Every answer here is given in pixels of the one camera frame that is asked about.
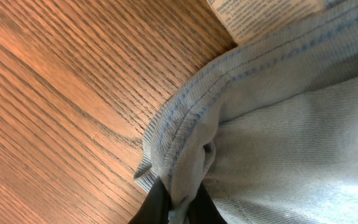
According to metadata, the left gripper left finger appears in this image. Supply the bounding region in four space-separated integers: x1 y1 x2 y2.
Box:
129 177 171 224

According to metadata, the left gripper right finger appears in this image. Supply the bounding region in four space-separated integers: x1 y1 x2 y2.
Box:
188 184 227 224

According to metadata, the light blue printed t-shirt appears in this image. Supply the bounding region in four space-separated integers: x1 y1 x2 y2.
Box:
134 0 358 223

